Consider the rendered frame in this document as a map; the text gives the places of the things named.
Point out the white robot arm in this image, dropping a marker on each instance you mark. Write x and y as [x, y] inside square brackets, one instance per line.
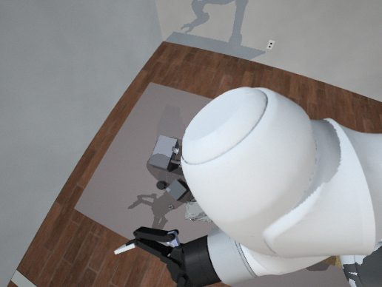
[282, 186]

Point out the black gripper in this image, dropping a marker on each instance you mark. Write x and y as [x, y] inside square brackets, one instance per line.
[192, 258]

